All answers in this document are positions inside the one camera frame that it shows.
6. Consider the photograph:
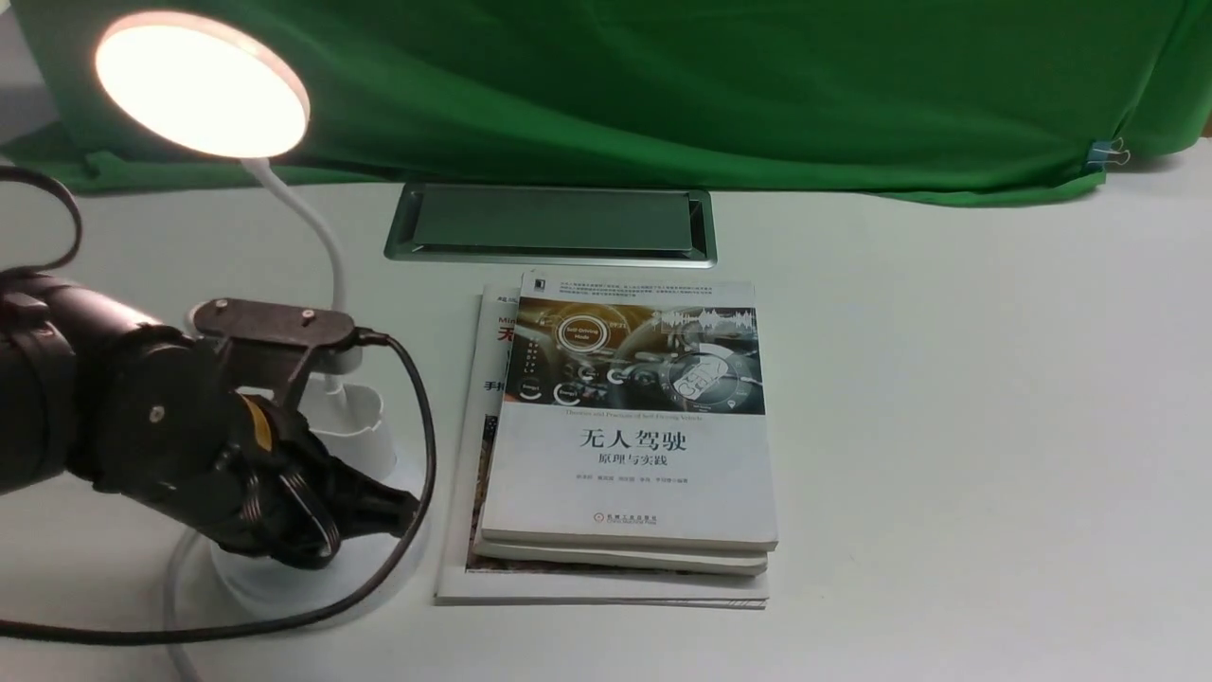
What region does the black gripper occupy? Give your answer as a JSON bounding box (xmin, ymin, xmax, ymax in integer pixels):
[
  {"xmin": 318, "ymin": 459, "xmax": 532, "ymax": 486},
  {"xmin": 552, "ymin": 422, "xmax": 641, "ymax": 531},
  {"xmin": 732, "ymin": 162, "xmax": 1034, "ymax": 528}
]
[{"xmin": 90, "ymin": 327, "xmax": 421, "ymax": 569}]

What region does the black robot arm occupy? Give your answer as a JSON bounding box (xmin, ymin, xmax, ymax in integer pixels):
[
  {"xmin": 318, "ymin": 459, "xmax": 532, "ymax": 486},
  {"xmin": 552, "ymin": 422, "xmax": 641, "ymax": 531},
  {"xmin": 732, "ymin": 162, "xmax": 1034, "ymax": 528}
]
[{"xmin": 2, "ymin": 275, "xmax": 421, "ymax": 571}]

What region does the white desk lamp with sockets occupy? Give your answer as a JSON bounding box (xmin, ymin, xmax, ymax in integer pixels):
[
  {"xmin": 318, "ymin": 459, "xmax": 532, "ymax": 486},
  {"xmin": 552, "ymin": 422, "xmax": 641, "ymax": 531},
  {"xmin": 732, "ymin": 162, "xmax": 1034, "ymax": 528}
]
[{"xmin": 93, "ymin": 10, "xmax": 431, "ymax": 626}]

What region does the bottom large thin book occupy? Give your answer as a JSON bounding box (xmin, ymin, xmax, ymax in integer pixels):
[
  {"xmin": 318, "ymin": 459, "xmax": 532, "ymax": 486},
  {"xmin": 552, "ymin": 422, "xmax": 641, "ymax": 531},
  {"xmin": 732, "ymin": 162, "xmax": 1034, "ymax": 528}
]
[{"xmin": 436, "ymin": 285, "xmax": 770, "ymax": 611}]

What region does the top white autonomous driving book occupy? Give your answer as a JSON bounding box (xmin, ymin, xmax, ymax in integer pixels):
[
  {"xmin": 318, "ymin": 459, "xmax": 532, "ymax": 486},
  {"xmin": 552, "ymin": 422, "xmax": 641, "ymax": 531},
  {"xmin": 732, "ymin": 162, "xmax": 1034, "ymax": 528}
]
[{"xmin": 479, "ymin": 271, "xmax": 778, "ymax": 552}]

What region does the middle white book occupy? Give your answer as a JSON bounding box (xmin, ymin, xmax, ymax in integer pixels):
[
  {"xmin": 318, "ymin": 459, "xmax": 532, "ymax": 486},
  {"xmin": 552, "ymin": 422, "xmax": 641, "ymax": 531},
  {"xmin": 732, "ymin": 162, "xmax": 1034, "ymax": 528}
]
[{"xmin": 468, "ymin": 522, "xmax": 768, "ymax": 577}]

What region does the green backdrop cloth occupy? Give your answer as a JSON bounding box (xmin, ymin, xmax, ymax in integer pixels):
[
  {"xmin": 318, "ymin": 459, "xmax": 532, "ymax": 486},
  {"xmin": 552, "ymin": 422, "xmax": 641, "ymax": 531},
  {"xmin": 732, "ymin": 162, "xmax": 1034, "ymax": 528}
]
[{"xmin": 2, "ymin": 1, "xmax": 1211, "ymax": 206}]

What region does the blue binder clip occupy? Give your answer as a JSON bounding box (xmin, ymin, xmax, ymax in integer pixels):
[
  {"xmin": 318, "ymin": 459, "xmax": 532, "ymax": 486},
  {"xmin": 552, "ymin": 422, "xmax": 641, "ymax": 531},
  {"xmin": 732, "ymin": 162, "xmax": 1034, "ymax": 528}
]
[{"xmin": 1084, "ymin": 137, "xmax": 1132, "ymax": 172}]

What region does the white lamp power cable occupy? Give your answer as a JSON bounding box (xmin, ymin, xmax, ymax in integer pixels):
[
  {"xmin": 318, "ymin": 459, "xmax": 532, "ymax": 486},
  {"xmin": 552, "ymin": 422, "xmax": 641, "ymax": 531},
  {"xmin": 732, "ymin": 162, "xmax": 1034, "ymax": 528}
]
[{"xmin": 161, "ymin": 531, "xmax": 205, "ymax": 682}]

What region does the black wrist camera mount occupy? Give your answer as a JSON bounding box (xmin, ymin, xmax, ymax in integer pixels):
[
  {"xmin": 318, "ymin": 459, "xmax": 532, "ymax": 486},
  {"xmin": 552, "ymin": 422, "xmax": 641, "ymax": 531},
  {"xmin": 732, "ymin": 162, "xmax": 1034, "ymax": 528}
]
[{"xmin": 187, "ymin": 298, "xmax": 361, "ymax": 409}]

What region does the black camera cable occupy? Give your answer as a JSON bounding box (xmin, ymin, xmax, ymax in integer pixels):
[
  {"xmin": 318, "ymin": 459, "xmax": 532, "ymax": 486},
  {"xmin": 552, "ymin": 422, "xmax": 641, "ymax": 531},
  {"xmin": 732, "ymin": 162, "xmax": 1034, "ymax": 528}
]
[{"xmin": 0, "ymin": 166, "xmax": 438, "ymax": 647}]

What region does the silver desk cable hatch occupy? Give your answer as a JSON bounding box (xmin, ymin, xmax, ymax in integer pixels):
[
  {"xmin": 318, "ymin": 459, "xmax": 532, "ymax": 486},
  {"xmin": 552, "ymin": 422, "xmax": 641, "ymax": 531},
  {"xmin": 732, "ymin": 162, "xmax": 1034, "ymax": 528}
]
[{"xmin": 383, "ymin": 182, "xmax": 719, "ymax": 269}]

